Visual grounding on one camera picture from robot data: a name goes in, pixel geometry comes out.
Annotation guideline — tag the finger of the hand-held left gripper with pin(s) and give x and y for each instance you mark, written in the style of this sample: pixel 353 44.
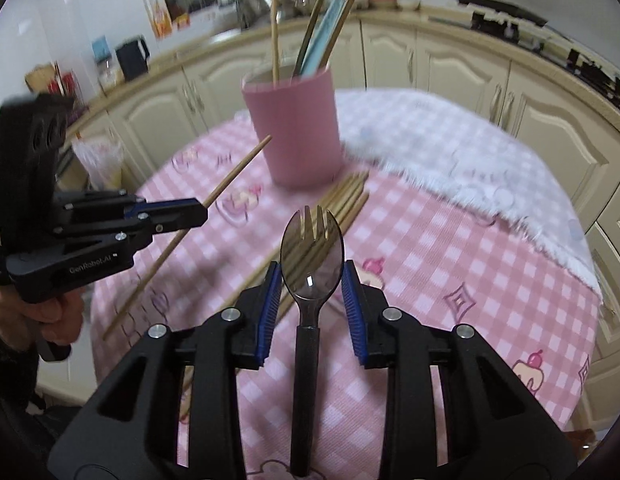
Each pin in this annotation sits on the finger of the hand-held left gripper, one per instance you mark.
pixel 140 230
pixel 165 206

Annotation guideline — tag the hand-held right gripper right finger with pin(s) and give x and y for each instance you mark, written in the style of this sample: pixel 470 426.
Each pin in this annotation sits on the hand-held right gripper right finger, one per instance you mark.
pixel 354 310

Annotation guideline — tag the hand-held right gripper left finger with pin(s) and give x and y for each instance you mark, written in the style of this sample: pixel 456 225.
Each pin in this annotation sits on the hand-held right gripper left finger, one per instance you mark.
pixel 269 310

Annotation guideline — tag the long wooden chopstick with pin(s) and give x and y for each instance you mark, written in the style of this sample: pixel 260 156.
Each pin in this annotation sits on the long wooden chopstick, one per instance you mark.
pixel 350 2
pixel 315 15
pixel 240 167
pixel 275 30

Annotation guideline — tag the pile of wooden chopsticks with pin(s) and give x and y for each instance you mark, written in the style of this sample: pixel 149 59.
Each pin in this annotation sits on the pile of wooden chopsticks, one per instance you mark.
pixel 347 192

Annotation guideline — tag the pink cup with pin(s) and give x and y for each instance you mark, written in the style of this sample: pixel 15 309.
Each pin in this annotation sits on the pink cup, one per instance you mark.
pixel 295 135

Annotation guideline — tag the light blue knife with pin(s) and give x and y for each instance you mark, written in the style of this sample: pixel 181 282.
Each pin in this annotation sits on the light blue knife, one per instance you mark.
pixel 327 30

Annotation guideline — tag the person's left forearm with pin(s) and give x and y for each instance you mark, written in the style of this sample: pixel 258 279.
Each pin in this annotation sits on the person's left forearm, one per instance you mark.
pixel 10 350

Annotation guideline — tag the person's left hand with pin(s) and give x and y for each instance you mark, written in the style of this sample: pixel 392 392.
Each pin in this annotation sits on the person's left hand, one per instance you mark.
pixel 60 320

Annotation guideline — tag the plastic bag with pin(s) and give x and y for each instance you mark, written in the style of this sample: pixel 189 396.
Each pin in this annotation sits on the plastic bag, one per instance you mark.
pixel 97 160

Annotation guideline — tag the pink checkered tablecloth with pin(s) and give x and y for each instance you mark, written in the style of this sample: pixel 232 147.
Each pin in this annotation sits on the pink checkered tablecloth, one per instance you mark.
pixel 439 270

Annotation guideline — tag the wooden cutting board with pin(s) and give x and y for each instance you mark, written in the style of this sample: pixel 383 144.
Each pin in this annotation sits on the wooden cutting board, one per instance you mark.
pixel 40 77

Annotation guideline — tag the glass jar white lid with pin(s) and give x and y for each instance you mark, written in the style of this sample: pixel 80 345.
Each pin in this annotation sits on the glass jar white lid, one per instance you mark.
pixel 110 77

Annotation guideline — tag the black electric kettle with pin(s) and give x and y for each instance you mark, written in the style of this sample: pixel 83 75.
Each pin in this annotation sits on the black electric kettle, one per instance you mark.
pixel 132 60

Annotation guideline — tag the blue carton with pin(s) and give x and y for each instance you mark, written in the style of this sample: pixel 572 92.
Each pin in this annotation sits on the blue carton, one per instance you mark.
pixel 103 47

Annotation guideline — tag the white fringed cloth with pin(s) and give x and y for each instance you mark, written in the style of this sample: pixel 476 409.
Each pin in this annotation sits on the white fringed cloth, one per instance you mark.
pixel 439 145

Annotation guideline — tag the orange bottle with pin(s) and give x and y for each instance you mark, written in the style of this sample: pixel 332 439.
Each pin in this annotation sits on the orange bottle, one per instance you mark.
pixel 160 20

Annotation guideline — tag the steel pot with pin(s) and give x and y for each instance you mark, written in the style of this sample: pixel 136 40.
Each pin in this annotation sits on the steel pot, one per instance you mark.
pixel 255 2

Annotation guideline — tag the cream base cabinets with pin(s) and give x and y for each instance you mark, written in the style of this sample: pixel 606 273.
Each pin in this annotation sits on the cream base cabinets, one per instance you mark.
pixel 439 60

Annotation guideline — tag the white bowl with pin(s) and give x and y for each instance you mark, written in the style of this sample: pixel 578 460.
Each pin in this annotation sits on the white bowl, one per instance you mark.
pixel 409 4

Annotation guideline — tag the black gas stove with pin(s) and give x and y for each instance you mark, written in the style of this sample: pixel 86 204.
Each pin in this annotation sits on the black gas stove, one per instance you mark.
pixel 489 25

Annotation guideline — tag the black induction cooker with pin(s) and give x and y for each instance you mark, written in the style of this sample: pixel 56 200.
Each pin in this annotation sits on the black induction cooker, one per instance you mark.
pixel 494 5

